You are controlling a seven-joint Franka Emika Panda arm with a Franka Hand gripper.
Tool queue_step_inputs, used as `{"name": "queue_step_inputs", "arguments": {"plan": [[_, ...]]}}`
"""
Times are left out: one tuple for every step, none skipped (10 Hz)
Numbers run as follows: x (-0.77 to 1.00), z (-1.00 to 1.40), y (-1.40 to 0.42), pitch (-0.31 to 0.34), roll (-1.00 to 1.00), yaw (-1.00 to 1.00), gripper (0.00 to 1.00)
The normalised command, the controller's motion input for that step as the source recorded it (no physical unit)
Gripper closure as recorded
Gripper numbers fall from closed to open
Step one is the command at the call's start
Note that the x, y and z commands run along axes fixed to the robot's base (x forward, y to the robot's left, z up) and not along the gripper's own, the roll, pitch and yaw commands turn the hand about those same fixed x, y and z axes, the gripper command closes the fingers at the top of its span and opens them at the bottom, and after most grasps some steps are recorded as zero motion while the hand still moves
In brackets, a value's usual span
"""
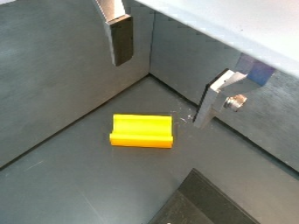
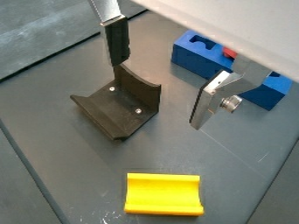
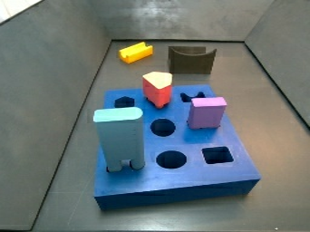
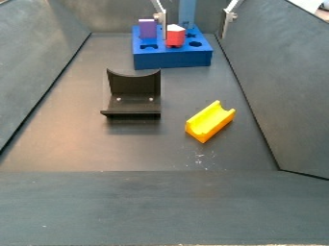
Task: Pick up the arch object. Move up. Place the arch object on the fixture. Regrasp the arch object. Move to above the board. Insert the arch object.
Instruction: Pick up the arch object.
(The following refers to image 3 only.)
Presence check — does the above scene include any yellow arch block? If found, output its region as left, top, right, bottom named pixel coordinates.
left=119, top=42, right=153, bottom=63

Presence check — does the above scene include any dark grey curved fixture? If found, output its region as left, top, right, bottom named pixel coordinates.
left=169, top=46, right=217, bottom=74

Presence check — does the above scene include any light blue tall block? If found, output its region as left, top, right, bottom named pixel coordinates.
left=94, top=107, right=146, bottom=172

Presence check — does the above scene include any red pentagon block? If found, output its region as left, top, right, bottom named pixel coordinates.
left=143, top=72, right=173, bottom=109

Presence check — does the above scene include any purple rectangular block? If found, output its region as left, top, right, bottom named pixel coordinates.
left=188, top=97, right=226, bottom=129

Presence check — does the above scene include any blue shape sorter base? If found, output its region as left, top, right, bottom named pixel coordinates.
left=95, top=85, right=261, bottom=209

